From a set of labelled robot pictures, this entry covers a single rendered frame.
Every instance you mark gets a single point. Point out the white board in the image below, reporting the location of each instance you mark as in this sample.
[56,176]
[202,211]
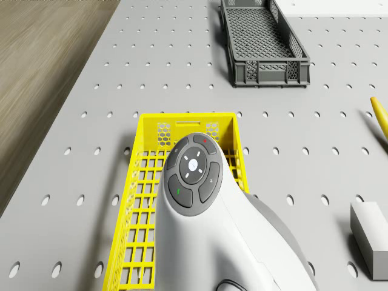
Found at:
[333,7]

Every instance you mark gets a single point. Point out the banana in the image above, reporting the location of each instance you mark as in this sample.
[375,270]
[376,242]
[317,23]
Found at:
[381,116]

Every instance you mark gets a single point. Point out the yellow basket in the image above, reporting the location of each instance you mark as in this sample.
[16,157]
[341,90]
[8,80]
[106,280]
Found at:
[148,119]

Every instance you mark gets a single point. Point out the grey cube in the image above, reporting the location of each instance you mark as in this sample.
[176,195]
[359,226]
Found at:
[371,230]

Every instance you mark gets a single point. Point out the dark grey basket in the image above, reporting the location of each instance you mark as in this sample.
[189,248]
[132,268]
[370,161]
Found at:
[257,36]

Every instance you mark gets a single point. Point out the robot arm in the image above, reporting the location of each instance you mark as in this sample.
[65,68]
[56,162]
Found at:
[206,236]

